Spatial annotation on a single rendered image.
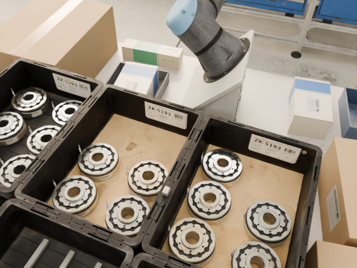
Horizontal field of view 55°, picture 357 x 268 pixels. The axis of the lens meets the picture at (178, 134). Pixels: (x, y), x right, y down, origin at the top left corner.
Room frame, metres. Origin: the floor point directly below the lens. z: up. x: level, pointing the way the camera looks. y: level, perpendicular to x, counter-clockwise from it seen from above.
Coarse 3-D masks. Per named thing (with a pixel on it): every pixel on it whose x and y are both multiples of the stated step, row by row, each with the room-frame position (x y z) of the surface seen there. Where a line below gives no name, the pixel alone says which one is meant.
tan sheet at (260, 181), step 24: (264, 168) 0.54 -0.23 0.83; (240, 192) 0.47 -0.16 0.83; (264, 192) 0.47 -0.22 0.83; (288, 192) 0.47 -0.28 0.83; (240, 216) 0.40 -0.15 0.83; (192, 240) 0.34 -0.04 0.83; (216, 240) 0.34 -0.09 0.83; (240, 240) 0.34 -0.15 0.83; (288, 240) 0.34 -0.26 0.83; (216, 264) 0.28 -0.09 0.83
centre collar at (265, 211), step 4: (260, 212) 0.39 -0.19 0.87; (264, 212) 0.39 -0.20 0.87; (268, 212) 0.39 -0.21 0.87; (272, 212) 0.39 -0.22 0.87; (260, 216) 0.38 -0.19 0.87; (276, 216) 0.38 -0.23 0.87; (260, 220) 0.37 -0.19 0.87; (276, 220) 0.37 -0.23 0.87; (264, 224) 0.36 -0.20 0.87; (268, 224) 0.36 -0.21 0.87; (272, 224) 0.36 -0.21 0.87; (276, 224) 0.36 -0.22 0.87; (268, 228) 0.35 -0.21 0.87; (272, 228) 0.35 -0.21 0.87
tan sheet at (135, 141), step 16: (112, 128) 0.67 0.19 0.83; (128, 128) 0.67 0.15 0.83; (144, 128) 0.67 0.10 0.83; (112, 144) 0.61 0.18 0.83; (128, 144) 0.61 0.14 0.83; (144, 144) 0.61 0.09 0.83; (160, 144) 0.61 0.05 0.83; (176, 144) 0.62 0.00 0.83; (128, 160) 0.55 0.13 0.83; (144, 160) 0.56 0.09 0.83; (160, 160) 0.56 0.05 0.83; (112, 192) 0.45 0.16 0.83; (128, 192) 0.45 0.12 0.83; (96, 208) 0.41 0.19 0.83
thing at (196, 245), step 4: (188, 228) 0.35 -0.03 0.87; (192, 228) 0.35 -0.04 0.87; (196, 228) 0.35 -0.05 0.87; (184, 232) 0.34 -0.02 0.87; (188, 232) 0.34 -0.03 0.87; (196, 232) 0.34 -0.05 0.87; (200, 232) 0.34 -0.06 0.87; (184, 236) 0.33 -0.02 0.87; (200, 236) 0.33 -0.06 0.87; (184, 240) 0.32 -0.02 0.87; (200, 240) 0.32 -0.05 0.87; (184, 244) 0.31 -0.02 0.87; (188, 244) 0.31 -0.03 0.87; (192, 244) 0.31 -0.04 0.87; (196, 244) 0.31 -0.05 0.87; (200, 244) 0.31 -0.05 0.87; (188, 248) 0.30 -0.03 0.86; (192, 248) 0.30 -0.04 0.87; (196, 248) 0.30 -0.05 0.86
